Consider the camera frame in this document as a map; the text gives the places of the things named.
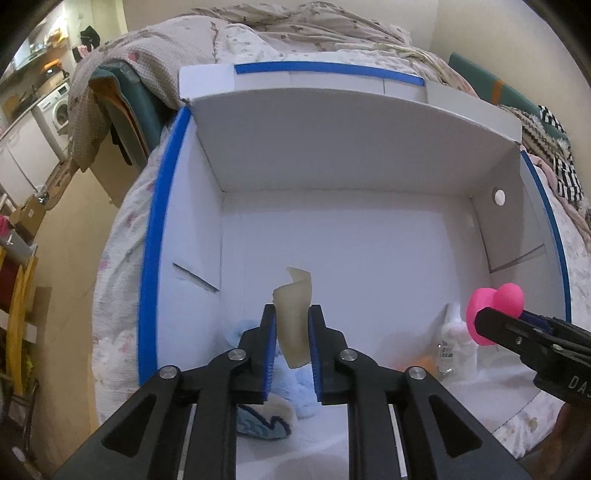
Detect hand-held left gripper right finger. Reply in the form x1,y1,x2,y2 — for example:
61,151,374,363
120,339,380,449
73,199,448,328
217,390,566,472
308,305,522,480

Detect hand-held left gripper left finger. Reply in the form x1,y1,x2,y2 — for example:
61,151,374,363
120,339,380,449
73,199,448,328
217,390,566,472
69,304,278,480

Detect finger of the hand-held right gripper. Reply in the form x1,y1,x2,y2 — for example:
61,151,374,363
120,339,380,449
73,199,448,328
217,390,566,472
473,308,555,370
522,310,591,347

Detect light blue fluffy sock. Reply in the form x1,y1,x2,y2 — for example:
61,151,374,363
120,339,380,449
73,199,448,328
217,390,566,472
226,318,319,421

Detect pink heart-shaped silicone pad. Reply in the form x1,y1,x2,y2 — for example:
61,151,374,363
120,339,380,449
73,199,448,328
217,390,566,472
465,284,525,348

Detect small clear bottle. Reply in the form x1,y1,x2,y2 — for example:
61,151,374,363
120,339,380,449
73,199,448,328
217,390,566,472
436,302,478,383

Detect beige silicone pad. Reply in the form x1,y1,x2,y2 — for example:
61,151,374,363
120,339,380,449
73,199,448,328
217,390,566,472
272,266,312,369

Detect white fluffy sock blue pattern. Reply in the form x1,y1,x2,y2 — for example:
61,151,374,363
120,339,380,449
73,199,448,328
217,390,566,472
236,394,298,439

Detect orange-brown soft pad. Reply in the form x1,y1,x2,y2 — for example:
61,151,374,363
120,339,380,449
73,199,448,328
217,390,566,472
409,353,437,374

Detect blue and white cardboard box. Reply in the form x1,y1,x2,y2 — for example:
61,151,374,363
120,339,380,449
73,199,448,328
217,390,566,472
139,61,573,444

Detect black and white striped garment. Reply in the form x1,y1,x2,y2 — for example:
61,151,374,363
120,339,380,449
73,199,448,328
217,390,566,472
538,105,585,201

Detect beige knitted sweater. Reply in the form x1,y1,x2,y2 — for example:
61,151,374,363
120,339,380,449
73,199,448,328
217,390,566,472
499,104,561,160

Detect green orange pillow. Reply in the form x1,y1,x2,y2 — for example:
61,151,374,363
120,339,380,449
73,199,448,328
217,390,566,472
448,52,541,112

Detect black hanging garment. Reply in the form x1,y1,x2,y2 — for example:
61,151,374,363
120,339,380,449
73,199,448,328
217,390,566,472
110,124,132,164

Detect brown door mat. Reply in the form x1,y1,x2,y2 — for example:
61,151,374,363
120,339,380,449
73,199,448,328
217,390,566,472
44,159,79,208

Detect cardboard box on floor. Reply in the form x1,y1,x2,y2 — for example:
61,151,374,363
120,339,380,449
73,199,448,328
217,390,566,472
9,194,51,241

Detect white kitchen cabinet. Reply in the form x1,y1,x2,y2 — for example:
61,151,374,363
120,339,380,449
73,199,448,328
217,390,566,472
0,113,51,204

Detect white washing machine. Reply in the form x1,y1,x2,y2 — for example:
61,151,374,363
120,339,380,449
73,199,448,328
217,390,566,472
36,88,72,160

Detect beige checked quilt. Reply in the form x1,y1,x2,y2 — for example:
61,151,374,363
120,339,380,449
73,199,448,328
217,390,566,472
67,2,467,171

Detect cream furniture frame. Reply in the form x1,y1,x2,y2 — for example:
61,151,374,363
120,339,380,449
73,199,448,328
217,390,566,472
90,134,139,208

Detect dark clothes on wall hook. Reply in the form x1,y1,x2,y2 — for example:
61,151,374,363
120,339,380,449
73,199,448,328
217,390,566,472
76,25,101,51

